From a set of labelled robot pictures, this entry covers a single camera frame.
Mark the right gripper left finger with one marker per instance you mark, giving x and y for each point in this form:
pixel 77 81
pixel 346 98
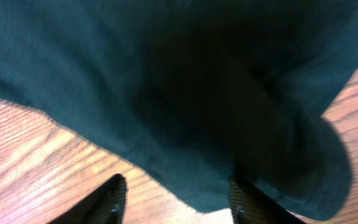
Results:
pixel 105 205

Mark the black t-shirt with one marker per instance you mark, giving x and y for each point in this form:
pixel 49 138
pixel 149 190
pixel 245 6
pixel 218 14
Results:
pixel 193 92

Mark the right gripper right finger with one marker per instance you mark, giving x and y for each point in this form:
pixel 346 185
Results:
pixel 251 206

